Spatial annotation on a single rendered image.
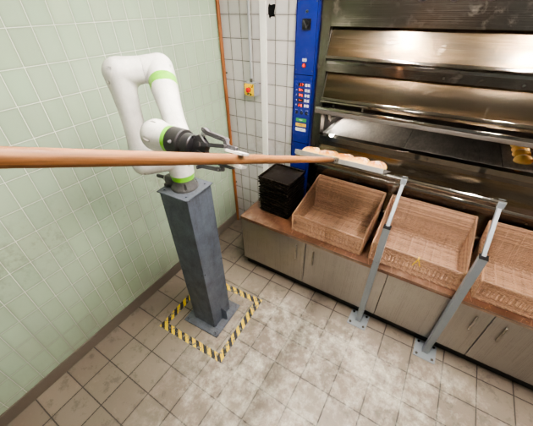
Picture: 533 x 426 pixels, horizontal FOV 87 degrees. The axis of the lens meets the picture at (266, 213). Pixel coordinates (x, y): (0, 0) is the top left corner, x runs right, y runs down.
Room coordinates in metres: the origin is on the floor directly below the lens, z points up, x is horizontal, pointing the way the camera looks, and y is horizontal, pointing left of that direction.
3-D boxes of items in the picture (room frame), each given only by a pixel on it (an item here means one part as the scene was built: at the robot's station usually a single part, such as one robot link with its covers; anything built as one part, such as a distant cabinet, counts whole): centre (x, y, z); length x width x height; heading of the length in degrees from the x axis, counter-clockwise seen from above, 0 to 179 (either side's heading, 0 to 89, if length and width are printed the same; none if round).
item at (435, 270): (1.43, -1.05, 0.72); 0.56 x 0.49 x 0.28; 58
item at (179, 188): (1.39, 0.50, 1.23); 0.26 x 0.15 x 0.06; 60
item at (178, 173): (1.36, 0.46, 1.36); 0.16 x 0.13 x 0.19; 112
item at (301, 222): (1.75, -0.55, 0.72); 0.56 x 0.49 x 0.28; 56
